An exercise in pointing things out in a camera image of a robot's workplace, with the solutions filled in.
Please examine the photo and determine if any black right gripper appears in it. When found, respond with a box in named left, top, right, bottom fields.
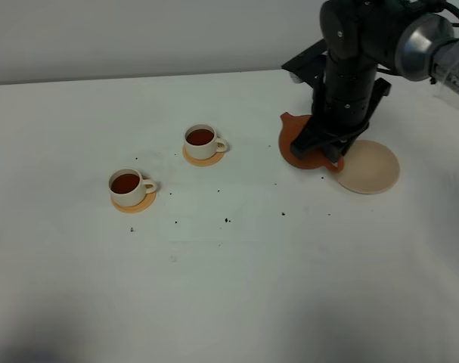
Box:
left=281, top=39, right=391, bottom=163

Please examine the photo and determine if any brown clay teapot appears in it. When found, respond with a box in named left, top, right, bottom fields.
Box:
left=278, top=112, right=345, bottom=173

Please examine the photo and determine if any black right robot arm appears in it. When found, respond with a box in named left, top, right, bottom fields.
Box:
left=283, top=1, right=459, bottom=163

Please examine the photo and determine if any beige round teapot coaster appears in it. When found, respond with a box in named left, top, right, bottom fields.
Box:
left=336, top=140, right=400, bottom=194

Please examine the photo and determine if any orange coaster far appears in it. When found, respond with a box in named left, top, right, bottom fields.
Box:
left=182, top=147, right=225, bottom=167

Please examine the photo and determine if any orange coaster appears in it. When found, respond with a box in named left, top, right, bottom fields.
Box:
left=182, top=147, right=225, bottom=167
left=110, top=178, right=158, bottom=213

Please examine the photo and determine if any white teacup far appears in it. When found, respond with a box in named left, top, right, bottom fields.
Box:
left=184, top=123, right=229, bottom=160

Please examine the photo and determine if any white teacup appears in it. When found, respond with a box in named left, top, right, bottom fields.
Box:
left=108, top=168, right=157, bottom=207
left=184, top=123, right=229, bottom=160

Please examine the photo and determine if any orange coaster near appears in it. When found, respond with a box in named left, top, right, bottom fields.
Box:
left=110, top=178, right=158, bottom=213

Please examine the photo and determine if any white teacup near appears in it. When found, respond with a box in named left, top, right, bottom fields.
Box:
left=108, top=168, right=157, bottom=207

